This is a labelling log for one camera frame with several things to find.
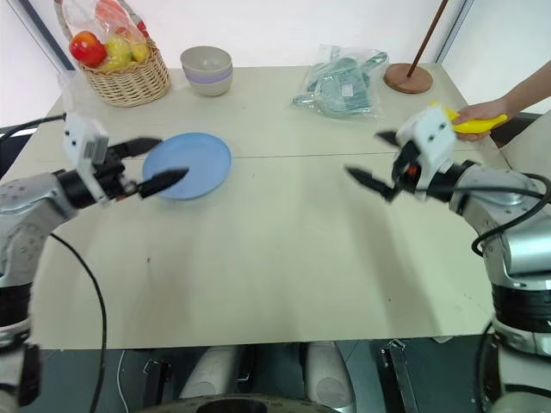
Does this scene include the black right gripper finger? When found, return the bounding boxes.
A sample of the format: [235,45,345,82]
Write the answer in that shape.
[344,166,398,204]
[375,130,404,151]

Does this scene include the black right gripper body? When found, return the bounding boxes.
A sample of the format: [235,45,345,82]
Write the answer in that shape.
[384,141,432,204]

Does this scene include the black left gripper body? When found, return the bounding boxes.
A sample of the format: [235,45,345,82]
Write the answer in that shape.
[93,144,144,203]

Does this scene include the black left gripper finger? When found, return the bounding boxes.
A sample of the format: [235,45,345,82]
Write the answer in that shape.
[137,167,191,200]
[112,137,164,160]

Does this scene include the yellow banana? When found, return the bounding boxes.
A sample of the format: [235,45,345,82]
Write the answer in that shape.
[430,100,510,136]

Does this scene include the blue round plate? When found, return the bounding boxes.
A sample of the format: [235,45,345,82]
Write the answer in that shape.
[141,132,233,202]

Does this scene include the clear bag of orange fruit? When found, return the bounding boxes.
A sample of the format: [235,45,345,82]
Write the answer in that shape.
[54,0,150,65]

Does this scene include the person's bare hand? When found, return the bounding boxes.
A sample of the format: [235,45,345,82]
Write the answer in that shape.
[456,97,516,143]

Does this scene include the brown wooden stand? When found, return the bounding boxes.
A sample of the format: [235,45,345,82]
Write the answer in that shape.
[383,0,449,95]

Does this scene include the woven wicker basket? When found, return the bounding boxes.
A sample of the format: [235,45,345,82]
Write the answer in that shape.
[54,0,172,108]

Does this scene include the clear bag with teal cloth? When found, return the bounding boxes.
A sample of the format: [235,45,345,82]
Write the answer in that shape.
[291,43,389,120]

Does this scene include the beige bowl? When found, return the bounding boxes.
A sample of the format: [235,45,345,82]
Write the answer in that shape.
[186,76,234,98]
[179,45,234,76]

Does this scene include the yellow lemon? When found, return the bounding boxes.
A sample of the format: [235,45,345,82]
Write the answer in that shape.
[128,40,150,64]

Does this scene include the light purple bowl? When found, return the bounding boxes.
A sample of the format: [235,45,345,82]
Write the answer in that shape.
[183,64,235,86]

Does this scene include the yellow pear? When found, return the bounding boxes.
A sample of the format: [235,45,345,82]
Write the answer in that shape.
[102,35,133,69]

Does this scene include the red apple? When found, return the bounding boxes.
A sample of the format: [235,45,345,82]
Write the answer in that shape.
[69,30,108,68]

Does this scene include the white rounded leg cover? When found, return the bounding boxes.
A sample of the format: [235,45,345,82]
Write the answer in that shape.
[305,341,359,410]
[177,343,240,401]

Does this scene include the dark rounded shape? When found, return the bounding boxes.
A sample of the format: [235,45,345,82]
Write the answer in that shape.
[146,389,346,413]

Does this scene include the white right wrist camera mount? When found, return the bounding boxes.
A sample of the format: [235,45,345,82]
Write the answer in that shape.
[395,106,458,193]

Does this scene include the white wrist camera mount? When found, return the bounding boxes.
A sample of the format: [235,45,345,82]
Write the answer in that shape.
[63,112,111,204]
[395,106,458,193]

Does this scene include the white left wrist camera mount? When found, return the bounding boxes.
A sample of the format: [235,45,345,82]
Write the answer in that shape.
[63,112,111,204]

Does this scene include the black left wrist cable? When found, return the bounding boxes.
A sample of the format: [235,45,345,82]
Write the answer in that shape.
[0,113,68,139]

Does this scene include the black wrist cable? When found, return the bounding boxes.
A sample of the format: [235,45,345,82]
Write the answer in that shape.
[0,113,68,139]
[451,171,551,256]

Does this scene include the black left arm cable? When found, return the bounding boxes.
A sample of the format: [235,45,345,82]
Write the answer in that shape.
[50,232,108,413]

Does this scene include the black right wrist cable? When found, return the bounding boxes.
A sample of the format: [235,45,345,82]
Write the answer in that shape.
[451,171,551,256]

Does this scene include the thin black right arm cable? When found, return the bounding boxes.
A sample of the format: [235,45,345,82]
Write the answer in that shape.
[474,322,497,413]

